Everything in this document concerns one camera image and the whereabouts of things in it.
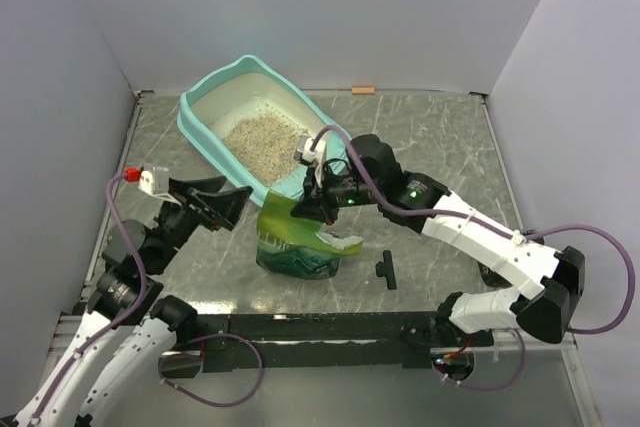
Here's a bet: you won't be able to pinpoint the teal cat litter box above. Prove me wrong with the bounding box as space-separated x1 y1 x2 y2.
177 55 334 206

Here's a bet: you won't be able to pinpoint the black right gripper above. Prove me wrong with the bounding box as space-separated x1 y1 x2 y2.
290 161 382 226

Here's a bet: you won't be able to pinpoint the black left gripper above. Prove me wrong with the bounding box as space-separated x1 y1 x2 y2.
147 176 253 273

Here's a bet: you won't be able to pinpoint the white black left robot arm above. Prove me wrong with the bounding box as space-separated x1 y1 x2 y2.
4 168 253 426

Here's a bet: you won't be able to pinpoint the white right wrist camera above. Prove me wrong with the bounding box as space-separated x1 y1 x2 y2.
294 135 326 167

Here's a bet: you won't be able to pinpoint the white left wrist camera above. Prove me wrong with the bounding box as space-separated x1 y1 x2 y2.
138 163 177 203

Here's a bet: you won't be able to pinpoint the beige cat litter granules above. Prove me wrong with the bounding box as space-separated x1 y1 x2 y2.
222 114 308 187

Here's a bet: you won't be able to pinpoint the small black T-shaped part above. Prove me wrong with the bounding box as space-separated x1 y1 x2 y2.
375 250 397 290

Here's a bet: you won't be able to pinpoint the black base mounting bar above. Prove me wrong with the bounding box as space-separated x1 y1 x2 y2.
176 312 494 373

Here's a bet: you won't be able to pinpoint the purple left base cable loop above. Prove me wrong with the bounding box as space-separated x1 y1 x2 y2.
157 334 263 407

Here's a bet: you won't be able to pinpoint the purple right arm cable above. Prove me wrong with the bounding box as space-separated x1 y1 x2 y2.
312 125 629 333

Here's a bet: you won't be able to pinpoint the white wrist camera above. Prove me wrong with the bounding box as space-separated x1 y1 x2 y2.
138 163 177 203
294 135 326 167

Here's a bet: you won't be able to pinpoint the green cat litter bag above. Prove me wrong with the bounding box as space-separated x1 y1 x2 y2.
256 191 363 280

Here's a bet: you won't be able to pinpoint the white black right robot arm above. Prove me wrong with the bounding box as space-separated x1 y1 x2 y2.
291 134 585 346

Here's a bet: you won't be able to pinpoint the orange tape piece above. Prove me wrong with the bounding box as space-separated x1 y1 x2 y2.
351 86 376 95

